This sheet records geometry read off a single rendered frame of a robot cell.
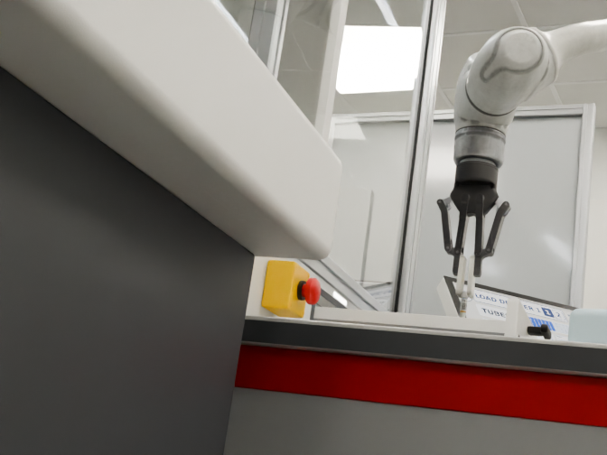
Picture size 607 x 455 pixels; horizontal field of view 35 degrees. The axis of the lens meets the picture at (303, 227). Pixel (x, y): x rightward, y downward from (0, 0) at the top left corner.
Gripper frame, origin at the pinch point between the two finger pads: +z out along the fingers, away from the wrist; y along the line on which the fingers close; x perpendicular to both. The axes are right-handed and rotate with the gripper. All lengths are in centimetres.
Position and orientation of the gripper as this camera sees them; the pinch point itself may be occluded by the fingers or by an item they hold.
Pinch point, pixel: (466, 276)
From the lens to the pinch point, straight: 169.4
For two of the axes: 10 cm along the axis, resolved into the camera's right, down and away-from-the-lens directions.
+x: -3.2, -2.9, -9.0
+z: -1.4, 9.5, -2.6
